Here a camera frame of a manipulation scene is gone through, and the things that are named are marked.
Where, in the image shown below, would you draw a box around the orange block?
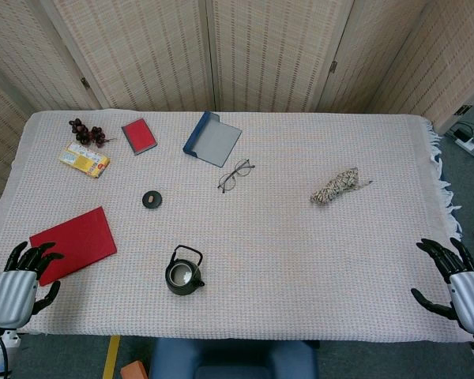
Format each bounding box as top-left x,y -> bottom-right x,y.
120,359 -> 148,379

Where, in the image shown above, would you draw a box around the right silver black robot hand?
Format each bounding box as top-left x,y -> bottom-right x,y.
410,236 -> 474,335

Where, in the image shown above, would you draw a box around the yellow snack box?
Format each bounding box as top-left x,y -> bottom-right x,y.
58,141 -> 111,179

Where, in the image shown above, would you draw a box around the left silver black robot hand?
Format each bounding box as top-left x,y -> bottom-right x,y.
0,241 -> 65,331

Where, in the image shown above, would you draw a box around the grey blue-spined notebook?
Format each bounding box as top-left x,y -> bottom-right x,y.
182,111 -> 243,169

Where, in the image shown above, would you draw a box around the small red grey notebook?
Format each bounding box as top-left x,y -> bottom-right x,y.
121,117 -> 159,156

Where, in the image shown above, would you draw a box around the blue padded chair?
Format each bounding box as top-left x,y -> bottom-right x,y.
149,337 -> 319,379

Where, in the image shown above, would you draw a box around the black round disc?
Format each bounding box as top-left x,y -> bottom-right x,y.
142,189 -> 164,210

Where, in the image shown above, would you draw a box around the thin metal frame glasses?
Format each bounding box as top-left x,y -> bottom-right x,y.
216,159 -> 256,194

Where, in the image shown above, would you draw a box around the large red book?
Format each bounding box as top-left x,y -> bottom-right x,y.
29,206 -> 119,287

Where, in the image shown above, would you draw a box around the black power cable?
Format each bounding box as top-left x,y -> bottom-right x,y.
446,121 -> 474,171

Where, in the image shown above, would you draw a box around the black cast iron teapot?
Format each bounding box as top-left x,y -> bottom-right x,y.
164,244 -> 206,296

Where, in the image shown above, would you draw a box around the woven folding screen panel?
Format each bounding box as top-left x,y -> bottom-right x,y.
394,0 -> 474,134
0,0 -> 103,115
0,58 -> 32,214
39,0 -> 218,112
205,0 -> 356,114
319,0 -> 434,114

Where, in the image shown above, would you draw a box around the dark red grape bunch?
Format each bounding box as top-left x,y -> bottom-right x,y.
68,118 -> 118,149

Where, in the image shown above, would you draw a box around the pale waffle weave tablecloth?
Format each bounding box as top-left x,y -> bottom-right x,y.
0,109 -> 465,343

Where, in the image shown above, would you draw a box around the speckled rope bundle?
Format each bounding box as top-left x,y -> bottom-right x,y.
310,167 -> 374,205

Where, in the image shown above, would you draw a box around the white power strip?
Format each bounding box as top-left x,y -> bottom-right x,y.
453,132 -> 474,165

